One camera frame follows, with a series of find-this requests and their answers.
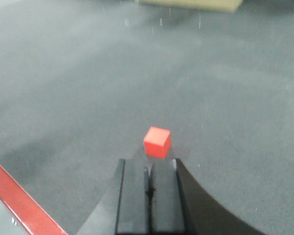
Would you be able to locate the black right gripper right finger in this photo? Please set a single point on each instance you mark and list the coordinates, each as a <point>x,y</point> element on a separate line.
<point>181,206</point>

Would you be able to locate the red magnetic cube block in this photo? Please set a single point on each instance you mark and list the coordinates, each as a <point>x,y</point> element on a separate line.
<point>157,142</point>

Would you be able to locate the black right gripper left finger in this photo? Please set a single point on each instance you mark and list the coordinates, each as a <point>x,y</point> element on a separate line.
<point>123,209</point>

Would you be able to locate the black fabric table mat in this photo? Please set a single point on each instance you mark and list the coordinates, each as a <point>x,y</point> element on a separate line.
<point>82,81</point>

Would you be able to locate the red table edge strip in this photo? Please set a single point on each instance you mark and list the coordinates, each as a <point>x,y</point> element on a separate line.
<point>32,217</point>

